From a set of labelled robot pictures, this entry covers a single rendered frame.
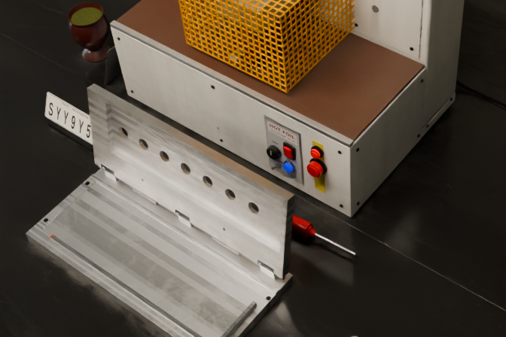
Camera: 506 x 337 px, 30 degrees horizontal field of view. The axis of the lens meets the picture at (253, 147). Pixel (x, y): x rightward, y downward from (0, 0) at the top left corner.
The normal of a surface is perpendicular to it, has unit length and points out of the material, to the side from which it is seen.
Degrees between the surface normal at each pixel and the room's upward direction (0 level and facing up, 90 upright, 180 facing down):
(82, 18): 0
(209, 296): 0
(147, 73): 90
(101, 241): 0
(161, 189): 80
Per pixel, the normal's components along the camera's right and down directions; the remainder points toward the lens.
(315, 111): -0.09, -0.67
